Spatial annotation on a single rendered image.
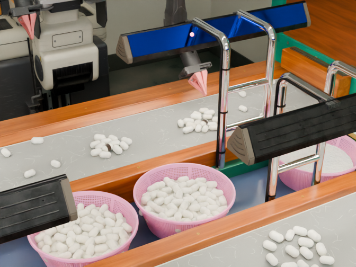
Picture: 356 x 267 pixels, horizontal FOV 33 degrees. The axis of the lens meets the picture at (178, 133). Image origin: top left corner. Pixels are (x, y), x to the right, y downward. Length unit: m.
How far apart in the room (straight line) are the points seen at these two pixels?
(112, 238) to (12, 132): 0.58
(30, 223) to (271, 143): 0.49
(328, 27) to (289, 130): 0.95
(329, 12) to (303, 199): 0.77
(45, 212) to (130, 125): 0.95
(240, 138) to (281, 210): 0.40
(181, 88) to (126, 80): 1.90
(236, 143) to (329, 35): 1.01
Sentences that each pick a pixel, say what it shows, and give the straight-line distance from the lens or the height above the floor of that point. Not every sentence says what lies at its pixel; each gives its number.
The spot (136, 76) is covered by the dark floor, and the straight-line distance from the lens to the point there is 4.04.
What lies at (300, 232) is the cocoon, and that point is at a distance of 1.49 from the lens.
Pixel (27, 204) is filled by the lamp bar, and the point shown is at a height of 1.09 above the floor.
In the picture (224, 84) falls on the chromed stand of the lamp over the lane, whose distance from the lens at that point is 1.63.
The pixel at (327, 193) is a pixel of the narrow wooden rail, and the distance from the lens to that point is 1.62.
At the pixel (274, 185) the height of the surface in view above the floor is 0.80.
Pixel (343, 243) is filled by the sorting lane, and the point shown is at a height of 0.74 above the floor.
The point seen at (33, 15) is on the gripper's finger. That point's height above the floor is 1.06.
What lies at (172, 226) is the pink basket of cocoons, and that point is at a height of 0.75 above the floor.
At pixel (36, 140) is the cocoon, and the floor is 0.76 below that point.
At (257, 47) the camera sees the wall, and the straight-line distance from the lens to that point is 3.93.
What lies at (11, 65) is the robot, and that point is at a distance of 2.62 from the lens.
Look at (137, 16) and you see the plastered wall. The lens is 4.08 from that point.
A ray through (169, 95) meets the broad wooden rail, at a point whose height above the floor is 0.76.
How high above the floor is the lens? 1.68
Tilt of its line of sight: 30 degrees down
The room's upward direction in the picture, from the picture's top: straight up
